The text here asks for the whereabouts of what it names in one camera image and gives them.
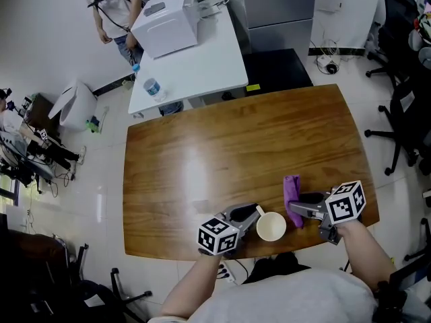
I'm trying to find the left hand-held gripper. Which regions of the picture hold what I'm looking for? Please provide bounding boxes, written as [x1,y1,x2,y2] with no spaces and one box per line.
[197,203,262,258]

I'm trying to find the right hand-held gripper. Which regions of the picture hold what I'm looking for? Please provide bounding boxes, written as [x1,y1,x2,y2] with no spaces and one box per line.
[288,180,367,245]

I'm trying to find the purple cloth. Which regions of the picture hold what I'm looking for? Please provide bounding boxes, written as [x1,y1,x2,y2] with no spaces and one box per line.
[283,175,305,229]

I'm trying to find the cream ceramic mug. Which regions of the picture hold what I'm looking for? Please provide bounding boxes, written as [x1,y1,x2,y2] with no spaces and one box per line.
[255,205,288,242]

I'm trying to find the person's left forearm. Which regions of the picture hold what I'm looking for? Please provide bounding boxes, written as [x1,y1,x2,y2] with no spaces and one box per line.
[158,252,230,319]

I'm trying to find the person's right forearm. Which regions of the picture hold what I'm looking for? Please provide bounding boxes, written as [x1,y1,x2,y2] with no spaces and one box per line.
[336,221,398,291]

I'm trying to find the person's black trousers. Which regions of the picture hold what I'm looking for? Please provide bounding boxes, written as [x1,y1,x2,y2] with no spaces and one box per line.
[241,252,312,285]

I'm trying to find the person's grey shirt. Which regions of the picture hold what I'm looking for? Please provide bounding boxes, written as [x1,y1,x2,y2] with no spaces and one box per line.
[147,269,378,323]

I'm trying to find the black office chair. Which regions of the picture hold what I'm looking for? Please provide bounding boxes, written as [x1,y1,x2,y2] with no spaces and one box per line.
[365,0,422,87]
[70,267,152,323]
[403,217,431,262]
[364,75,431,177]

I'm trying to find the black low platform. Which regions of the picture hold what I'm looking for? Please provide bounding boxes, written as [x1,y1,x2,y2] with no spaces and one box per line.
[242,48,314,97]

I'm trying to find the white floor power strip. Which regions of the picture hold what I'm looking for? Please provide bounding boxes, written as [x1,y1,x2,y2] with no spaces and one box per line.
[316,55,339,75]

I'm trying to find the white table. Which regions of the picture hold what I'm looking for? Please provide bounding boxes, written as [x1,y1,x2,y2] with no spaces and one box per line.
[127,3,249,116]

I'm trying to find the clear water bottle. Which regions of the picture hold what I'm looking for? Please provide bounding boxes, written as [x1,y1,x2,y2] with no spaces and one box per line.
[143,77,168,104]

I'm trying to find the white microwave oven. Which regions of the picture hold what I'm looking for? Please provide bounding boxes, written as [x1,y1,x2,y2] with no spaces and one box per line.
[130,0,199,60]

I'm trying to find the grey refrigerator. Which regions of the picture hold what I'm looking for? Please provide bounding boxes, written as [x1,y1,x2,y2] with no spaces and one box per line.
[220,0,317,55]

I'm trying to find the dark wooden desk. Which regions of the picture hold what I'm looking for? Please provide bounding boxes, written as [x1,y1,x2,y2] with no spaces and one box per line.
[0,213,78,323]

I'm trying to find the brown small cabinet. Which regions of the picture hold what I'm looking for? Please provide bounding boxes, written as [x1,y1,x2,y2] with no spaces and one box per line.
[25,92,60,137]

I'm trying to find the black floor cable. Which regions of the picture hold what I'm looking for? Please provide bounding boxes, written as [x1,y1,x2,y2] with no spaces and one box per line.
[235,259,250,282]

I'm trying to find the white wall box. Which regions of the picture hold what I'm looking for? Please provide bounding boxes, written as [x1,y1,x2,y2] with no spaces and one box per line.
[315,0,343,13]

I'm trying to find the white box with cables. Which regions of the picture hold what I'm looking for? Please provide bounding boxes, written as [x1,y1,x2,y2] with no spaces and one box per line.
[198,0,230,18]

